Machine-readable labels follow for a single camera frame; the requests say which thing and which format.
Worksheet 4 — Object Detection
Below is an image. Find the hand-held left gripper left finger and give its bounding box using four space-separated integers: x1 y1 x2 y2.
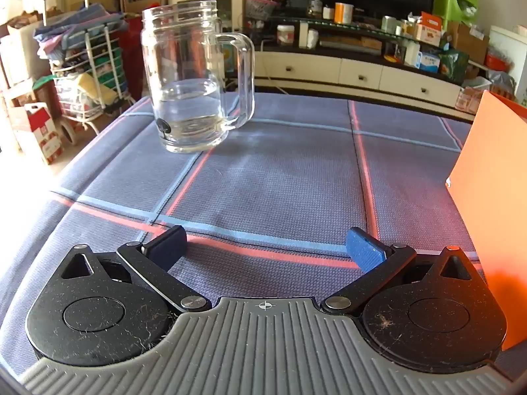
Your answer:
61 225 212 313

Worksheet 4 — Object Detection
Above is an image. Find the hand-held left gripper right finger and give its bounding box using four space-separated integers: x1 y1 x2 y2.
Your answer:
321 227 490 315

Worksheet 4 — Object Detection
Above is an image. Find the orange cardboard box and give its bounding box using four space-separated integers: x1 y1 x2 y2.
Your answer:
446 90 527 352

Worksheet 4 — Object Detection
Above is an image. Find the blue plaid tablecloth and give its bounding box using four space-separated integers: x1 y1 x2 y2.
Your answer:
0 92 527 383

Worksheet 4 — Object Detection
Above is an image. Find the clear glass mug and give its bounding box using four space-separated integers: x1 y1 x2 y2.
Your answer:
141 0 256 155

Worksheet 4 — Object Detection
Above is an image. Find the red printed cardboard carton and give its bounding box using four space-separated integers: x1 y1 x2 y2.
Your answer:
8 102 64 165

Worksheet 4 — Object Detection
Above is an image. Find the white low television cabinet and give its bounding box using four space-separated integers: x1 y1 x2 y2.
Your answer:
247 16 495 110

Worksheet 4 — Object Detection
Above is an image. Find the blue and white packet box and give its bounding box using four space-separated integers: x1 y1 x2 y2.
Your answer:
418 51 441 72

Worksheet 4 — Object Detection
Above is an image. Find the green plastic bag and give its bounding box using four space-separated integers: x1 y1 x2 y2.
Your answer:
438 47 470 83

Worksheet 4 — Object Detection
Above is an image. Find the orange and white packet box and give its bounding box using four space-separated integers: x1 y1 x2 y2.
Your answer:
416 12 443 46

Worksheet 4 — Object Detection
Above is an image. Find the brown cardboard box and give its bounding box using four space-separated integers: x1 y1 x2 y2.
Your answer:
447 20 490 64

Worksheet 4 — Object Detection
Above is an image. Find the orange and white can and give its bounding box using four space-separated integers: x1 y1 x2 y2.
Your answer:
333 2 355 24

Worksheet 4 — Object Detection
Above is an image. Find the white chest freezer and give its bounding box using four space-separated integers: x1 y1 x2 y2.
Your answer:
488 25 527 95

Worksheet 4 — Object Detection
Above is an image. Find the pink plastic basket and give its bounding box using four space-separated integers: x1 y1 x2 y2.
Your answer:
245 0 278 17

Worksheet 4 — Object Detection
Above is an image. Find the wire shopping trolley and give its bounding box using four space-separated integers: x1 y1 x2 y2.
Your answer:
35 0 136 145

